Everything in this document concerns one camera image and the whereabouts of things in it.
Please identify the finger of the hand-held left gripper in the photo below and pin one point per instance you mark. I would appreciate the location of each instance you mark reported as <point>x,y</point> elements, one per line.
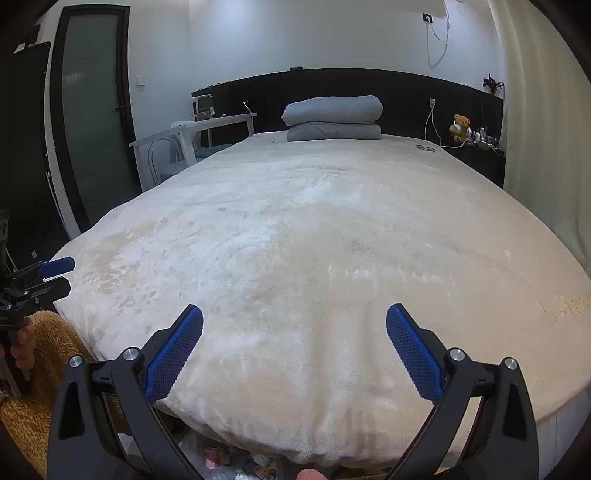
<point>55,290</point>
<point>57,266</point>

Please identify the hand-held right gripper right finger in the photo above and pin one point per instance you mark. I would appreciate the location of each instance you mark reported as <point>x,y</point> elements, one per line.
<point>418,355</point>

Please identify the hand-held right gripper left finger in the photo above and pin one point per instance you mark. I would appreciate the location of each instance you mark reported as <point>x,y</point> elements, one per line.
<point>178,350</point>

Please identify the clear plastic bin bag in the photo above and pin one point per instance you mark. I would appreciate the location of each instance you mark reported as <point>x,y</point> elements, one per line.
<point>217,461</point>

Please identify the person's left hand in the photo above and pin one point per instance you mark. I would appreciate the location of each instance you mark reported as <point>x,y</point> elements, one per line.
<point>25,348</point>

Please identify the person's right hand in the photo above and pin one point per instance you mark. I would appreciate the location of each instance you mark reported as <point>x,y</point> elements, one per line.
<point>310,475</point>

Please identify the black wardrobe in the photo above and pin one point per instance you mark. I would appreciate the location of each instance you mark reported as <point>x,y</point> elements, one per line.
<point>23,161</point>

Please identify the frosted glass door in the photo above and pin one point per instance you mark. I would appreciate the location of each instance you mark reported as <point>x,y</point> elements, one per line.
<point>92,115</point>

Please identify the beige bed blanket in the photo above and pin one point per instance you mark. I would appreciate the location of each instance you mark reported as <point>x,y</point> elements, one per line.
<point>323,230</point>

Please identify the white bed base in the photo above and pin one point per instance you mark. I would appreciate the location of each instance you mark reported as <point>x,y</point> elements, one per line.
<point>563,429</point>

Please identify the white chair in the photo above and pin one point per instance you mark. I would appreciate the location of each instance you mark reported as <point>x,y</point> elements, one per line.
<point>210,152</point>

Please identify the black nightstand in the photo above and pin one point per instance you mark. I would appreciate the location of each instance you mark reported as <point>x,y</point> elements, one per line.
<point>480,161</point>

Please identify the white desk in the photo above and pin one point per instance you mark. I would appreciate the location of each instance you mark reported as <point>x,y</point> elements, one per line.
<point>207,123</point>

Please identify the eyeglasses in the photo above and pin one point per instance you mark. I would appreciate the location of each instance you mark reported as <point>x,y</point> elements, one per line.
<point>425,148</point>

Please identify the small white appliance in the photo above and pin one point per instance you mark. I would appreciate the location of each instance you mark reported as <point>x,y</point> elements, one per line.
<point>203,107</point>

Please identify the group of small bottles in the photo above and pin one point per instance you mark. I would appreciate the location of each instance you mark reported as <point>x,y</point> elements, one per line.
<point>485,137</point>

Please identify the brown teddy bear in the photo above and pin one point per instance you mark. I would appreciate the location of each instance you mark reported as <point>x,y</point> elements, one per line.
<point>461,127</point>

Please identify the grey folded quilt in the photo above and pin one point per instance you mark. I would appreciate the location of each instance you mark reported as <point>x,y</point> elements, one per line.
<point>332,132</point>
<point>332,110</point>

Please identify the black headboard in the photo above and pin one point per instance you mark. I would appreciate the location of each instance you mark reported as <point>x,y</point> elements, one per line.
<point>406,92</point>

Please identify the cream curtain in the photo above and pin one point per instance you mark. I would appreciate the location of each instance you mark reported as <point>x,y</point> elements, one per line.
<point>540,115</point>

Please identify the dark potted plant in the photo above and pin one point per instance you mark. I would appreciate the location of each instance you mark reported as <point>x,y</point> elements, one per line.
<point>491,84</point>

